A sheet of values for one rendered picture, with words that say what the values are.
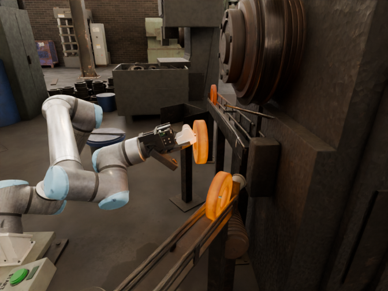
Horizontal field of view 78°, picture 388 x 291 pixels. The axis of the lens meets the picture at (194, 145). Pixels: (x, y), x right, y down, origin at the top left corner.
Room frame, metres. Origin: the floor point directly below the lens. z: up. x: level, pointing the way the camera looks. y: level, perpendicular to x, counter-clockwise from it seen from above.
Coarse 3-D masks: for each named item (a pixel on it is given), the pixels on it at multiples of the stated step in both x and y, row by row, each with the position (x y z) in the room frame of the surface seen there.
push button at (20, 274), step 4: (24, 268) 0.44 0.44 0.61; (16, 272) 0.43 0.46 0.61; (20, 272) 0.43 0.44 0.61; (24, 272) 0.42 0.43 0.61; (12, 276) 0.42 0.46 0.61; (16, 276) 0.42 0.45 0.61; (20, 276) 0.41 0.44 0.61; (24, 276) 0.42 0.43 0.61; (12, 280) 0.41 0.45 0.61; (16, 280) 0.40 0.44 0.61; (20, 280) 0.41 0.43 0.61; (12, 284) 0.40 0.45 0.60
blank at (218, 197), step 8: (216, 176) 0.62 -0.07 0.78; (224, 176) 0.62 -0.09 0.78; (216, 184) 0.59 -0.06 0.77; (224, 184) 0.60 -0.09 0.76; (232, 184) 0.68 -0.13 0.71; (208, 192) 0.57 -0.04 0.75; (216, 192) 0.57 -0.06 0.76; (224, 192) 0.65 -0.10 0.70; (208, 200) 0.56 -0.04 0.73; (216, 200) 0.56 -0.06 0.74; (224, 200) 0.63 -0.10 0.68; (208, 208) 0.56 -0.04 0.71; (216, 208) 0.55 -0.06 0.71; (208, 216) 0.56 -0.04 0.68; (216, 216) 0.56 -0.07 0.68
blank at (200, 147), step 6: (198, 120) 0.78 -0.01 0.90; (198, 126) 0.74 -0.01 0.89; (204, 126) 0.74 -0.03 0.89; (198, 132) 0.72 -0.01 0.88; (204, 132) 0.72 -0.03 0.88; (198, 138) 0.71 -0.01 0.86; (204, 138) 0.71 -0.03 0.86; (198, 144) 0.70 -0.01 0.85; (204, 144) 0.70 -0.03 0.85; (198, 150) 0.70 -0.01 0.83; (204, 150) 0.70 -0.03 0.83; (198, 156) 0.70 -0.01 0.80; (204, 156) 0.70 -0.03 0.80; (198, 162) 0.71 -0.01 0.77; (204, 162) 0.72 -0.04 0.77
